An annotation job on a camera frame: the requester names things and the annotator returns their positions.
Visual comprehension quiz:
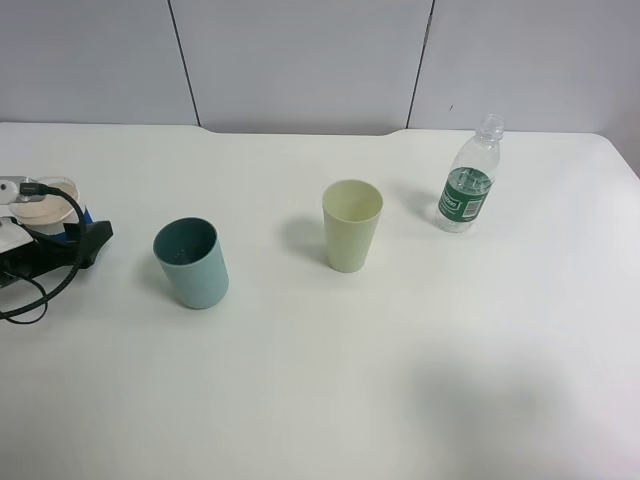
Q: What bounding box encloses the blue sleeved paper cup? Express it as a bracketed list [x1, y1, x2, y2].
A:
[9, 177, 93, 240]

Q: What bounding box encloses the pale green plastic cup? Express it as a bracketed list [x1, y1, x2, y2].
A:
[322, 179, 384, 273]

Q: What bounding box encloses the clear green-label water bottle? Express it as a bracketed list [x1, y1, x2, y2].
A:
[436, 114, 505, 233]

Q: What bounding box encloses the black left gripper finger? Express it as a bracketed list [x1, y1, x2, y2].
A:
[37, 220, 113, 270]

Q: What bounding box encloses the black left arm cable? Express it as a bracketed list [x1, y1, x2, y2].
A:
[0, 183, 87, 325]

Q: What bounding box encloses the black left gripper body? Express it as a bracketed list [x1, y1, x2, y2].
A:
[1, 241, 49, 288]

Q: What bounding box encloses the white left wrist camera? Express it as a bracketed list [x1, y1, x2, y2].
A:
[0, 175, 41, 256]

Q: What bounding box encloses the teal plastic cup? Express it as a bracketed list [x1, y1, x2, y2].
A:
[153, 217, 229, 309]

